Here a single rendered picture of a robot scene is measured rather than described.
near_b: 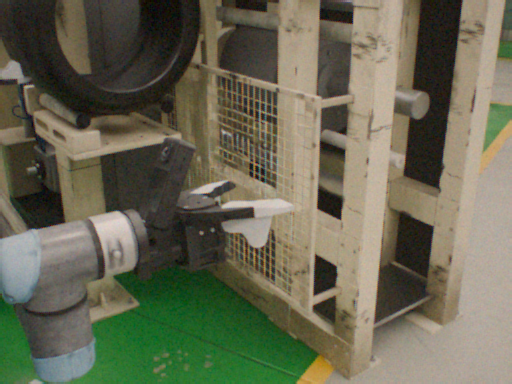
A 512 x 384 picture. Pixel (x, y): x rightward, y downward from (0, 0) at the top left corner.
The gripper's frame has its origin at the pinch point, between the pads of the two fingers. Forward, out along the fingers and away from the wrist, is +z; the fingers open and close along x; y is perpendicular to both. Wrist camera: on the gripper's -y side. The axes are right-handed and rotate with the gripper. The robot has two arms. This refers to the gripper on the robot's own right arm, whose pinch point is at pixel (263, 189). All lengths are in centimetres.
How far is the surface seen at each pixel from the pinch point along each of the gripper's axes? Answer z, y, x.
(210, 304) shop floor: 55, 89, -136
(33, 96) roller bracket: 0, -4, -141
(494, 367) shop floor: 120, 101, -47
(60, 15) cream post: 13, -30, -141
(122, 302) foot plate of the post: 24, 85, -155
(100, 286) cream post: 16, 75, -155
